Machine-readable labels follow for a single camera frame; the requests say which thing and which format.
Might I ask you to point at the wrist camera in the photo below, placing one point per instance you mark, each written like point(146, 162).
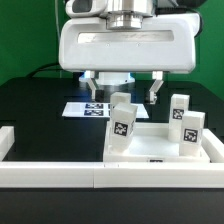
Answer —
point(86, 8)

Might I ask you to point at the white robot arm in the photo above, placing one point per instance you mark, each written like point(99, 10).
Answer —
point(129, 14)

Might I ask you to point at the white U-shaped obstacle fence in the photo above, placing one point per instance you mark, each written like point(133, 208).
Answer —
point(112, 175)

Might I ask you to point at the white sheet with markers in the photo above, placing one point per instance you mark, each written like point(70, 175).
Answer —
point(87, 109)

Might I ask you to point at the white square table top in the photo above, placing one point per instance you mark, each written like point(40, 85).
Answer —
point(150, 144)

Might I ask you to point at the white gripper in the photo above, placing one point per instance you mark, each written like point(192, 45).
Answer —
point(163, 43)

